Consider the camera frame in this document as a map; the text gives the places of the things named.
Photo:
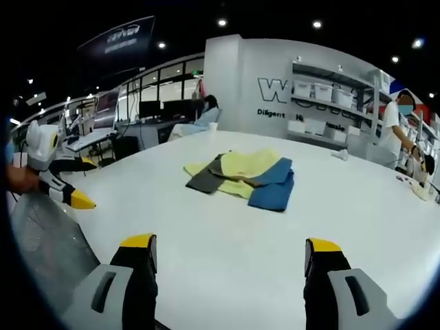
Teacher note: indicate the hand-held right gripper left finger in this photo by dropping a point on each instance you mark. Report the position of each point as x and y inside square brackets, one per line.
[135, 271]

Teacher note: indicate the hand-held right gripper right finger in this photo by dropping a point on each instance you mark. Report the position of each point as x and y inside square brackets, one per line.
[326, 271]

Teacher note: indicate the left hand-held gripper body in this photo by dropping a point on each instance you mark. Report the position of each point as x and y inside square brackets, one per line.
[40, 144]

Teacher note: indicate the yellow grey blue garment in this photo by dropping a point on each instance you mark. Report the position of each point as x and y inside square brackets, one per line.
[240, 175]

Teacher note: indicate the person's left hand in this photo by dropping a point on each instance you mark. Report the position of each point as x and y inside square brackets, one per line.
[21, 179]

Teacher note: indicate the grey office desk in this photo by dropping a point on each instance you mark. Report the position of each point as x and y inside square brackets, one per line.
[89, 137]

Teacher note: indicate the grey mesh chair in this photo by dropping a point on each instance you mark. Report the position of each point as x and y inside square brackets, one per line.
[48, 240]

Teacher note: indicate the black computer monitor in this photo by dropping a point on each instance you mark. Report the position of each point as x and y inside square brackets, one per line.
[150, 108]
[180, 109]

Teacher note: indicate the white lying cup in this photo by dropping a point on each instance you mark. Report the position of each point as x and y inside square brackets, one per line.
[340, 154]

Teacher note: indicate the small pink object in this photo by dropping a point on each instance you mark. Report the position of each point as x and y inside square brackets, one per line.
[400, 177]

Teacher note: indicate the cream cloth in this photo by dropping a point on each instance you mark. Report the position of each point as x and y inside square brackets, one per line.
[421, 190]

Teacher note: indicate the dark hanging banner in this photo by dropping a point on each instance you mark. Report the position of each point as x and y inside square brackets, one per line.
[120, 41]

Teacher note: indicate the white paper cup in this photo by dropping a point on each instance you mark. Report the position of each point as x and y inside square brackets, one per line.
[213, 127]

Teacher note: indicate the grey metal shelf rack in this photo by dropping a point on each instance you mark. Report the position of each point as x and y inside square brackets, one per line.
[343, 106]

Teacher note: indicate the white storage bin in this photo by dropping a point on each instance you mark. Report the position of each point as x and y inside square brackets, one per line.
[343, 97]
[303, 88]
[323, 91]

